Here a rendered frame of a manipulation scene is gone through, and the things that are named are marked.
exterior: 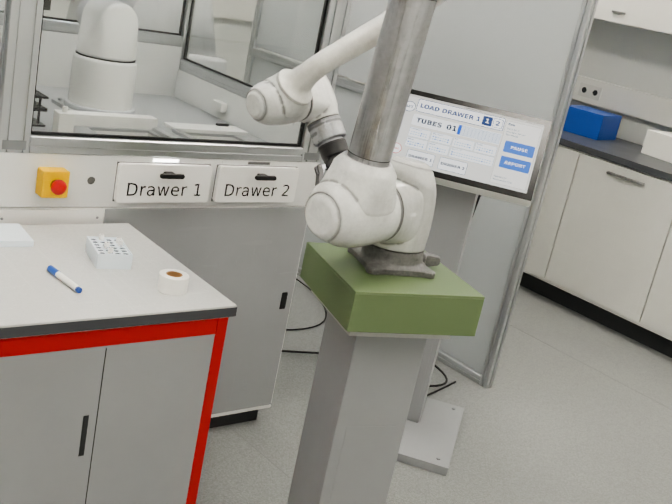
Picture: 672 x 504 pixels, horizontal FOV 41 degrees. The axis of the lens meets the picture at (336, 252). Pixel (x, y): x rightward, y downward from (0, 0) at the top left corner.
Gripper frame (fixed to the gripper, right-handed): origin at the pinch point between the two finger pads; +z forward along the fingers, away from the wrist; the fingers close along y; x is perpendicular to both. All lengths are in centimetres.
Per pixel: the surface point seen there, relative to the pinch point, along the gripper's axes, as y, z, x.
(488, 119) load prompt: -80, -20, -36
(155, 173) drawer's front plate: 35, -32, -37
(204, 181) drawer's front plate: 20, -27, -42
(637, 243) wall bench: -232, 46, -146
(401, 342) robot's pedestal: 3.3, 34.1, 3.1
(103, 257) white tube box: 63, -10, -10
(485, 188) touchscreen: -66, 2, -33
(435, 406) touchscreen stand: -60, 70, -102
